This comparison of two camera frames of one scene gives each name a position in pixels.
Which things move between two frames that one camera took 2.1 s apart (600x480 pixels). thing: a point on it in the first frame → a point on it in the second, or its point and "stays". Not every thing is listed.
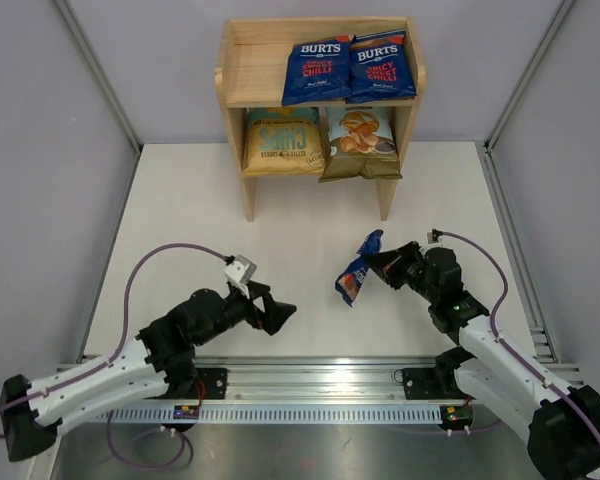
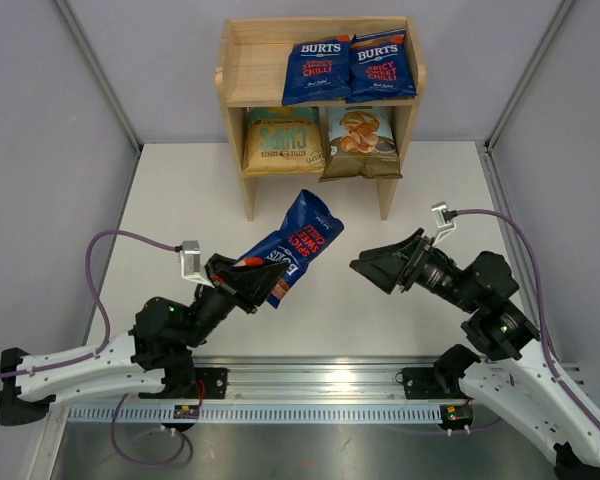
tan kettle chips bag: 283,141 stays
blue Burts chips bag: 319,72 stays
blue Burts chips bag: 349,282 → 310,224
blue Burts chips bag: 380,67 stays
